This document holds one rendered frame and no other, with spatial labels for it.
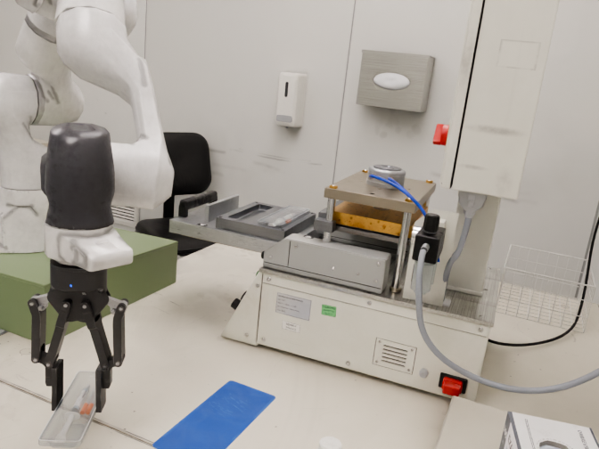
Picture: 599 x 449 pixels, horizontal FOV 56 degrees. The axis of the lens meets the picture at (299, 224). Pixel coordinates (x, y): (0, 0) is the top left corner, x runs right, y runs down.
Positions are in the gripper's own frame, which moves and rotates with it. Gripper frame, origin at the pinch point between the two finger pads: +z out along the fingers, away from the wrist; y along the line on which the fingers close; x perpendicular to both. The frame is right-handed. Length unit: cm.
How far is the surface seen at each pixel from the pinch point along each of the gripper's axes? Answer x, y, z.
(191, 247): -183, 1, 35
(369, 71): -183, -74, -53
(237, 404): -11.1, -23.7, 8.7
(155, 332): -36.4, -5.5, 8.2
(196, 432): -2.6, -17.4, 8.7
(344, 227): -32, -43, -19
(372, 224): -29, -48, -21
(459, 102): -18, -57, -46
